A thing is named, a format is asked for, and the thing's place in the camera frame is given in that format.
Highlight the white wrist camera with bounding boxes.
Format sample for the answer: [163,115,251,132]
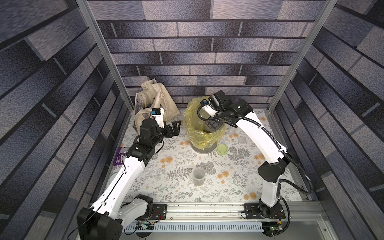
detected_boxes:
[152,108,165,128]
[201,95,220,118]

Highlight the black corrugated cable conduit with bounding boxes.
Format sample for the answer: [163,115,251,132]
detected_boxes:
[197,103,313,238]

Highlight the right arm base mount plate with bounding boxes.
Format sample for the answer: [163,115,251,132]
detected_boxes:
[244,203,286,220]

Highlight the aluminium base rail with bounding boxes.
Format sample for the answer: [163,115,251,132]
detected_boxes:
[123,202,330,234]

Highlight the short frosted plastic cup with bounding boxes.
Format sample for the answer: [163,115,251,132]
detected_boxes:
[192,167,206,187]

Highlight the floral patterned table mat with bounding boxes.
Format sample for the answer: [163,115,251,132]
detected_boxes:
[100,108,302,204]

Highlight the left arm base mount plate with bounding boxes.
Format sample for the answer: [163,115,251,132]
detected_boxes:
[141,204,168,221]

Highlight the tall clear plastic jar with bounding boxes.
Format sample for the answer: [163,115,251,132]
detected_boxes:
[227,124,238,135]

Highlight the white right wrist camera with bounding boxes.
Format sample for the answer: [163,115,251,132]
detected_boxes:
[201,95,220,118]

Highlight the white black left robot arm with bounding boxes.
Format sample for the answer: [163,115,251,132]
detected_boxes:
[76,119,181,240]

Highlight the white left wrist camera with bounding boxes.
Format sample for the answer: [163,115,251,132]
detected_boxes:
[152,108,165,128]

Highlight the green jar lid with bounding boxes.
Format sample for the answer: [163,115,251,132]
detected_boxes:
[216,144,229,156]

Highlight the grey mesh waste bin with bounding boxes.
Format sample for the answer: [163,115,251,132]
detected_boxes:
[189,137,218,155]

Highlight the yellow plastic bin liner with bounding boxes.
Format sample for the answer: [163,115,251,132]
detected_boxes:
[184,96,227,142]

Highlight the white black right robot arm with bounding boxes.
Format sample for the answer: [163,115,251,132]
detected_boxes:
[209,91,288,219]

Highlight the purple snack packet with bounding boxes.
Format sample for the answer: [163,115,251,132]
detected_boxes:
[113,147,126,167]

